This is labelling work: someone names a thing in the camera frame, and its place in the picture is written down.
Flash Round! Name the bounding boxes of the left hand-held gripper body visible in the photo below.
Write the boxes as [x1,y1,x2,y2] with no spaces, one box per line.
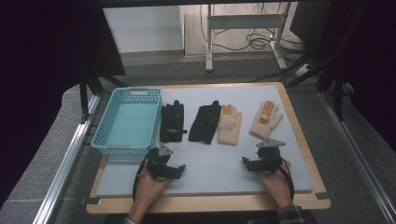
[145,142,177,180]

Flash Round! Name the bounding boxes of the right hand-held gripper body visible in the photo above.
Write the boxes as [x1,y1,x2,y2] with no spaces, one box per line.
[252,138,287,174]

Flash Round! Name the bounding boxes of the beige fluffy glove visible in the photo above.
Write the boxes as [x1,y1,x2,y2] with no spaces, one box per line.
[248,99,285,141]
[217,104,243,147]

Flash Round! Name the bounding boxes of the teal plastic basket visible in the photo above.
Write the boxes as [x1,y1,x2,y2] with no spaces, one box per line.
[90,87,163,157]

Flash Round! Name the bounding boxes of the black glove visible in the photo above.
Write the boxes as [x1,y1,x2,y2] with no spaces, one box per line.
[159,99,189,144]
[188,100,222,146]

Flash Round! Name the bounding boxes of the person's left hand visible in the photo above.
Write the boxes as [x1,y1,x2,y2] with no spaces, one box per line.
[134,168,173,209]

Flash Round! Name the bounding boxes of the person's right hand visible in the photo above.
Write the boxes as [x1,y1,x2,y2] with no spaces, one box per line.
[255,160,294,209]

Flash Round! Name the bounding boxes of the grey foam mat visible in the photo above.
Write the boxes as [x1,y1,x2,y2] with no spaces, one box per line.
[95,84,315,198]

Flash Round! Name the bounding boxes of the white power strip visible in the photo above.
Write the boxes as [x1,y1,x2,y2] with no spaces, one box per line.
[293,63,310,78]

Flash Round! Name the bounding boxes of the black tripod stand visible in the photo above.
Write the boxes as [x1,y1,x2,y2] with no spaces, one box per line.
[78,68,129,124]

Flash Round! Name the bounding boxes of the black metal stands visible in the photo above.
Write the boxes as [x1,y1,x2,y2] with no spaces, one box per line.
[278,1,358,123]

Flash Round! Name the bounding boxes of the white cabinet panel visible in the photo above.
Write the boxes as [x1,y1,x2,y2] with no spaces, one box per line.
[102,5,185,54]

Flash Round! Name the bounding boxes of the dark curtain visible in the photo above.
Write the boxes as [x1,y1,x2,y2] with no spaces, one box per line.
[0,0,127,208]
[323,0,396,154]

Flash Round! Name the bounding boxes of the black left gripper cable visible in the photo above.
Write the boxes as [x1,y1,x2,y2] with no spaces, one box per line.
[132,154,152,203]

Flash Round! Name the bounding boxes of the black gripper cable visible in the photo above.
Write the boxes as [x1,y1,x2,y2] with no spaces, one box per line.
[277,157,296,202]
[132,154,152,203]

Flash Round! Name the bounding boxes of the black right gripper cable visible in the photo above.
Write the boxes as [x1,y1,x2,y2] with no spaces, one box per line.
[277,157,296,202]

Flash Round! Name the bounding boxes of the aluminium rail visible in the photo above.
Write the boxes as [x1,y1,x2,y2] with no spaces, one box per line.
[318,91,396,217]
[32,92,101,224]

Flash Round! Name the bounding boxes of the tangle of black floor cables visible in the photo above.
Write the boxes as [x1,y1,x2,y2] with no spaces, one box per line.
[199,2,307,55]

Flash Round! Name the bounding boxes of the white metal desk frame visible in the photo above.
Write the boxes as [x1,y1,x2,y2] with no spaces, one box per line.
[205,2,290,73]

